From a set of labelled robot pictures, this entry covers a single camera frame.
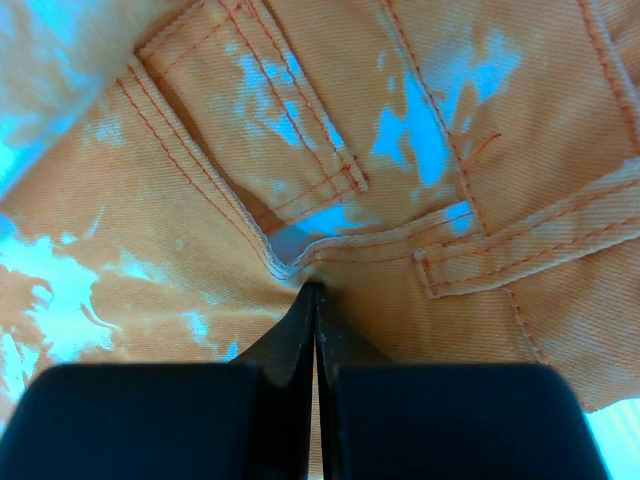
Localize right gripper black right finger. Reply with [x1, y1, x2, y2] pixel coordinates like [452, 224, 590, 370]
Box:
[314, 284, 607, 479]

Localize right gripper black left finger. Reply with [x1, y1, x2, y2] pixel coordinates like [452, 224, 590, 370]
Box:
[1, 284, 316, 479]

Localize orange white tie-dye trousers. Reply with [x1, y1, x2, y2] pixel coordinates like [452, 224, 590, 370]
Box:
[1, 1, 639, 419]

